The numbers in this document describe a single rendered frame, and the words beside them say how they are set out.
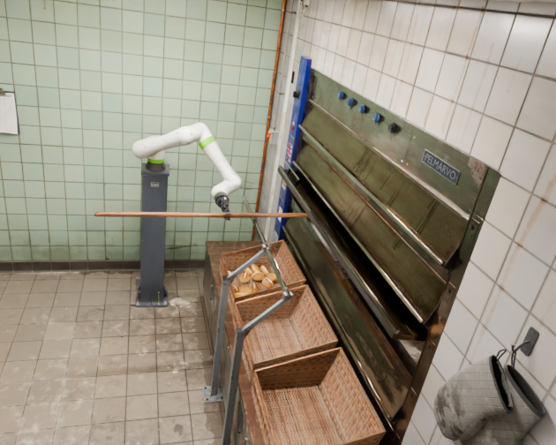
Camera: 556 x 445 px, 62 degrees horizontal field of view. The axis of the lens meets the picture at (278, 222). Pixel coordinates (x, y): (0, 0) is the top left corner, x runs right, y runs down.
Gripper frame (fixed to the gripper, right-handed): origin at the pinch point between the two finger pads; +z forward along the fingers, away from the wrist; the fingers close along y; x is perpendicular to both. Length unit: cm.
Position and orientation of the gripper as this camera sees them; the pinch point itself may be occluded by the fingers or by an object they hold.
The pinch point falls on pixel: (227, 214)
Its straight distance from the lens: 302.2
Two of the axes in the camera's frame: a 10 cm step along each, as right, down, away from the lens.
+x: -9.5, -0.1, -3.0
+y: -1.4, 8.9, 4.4
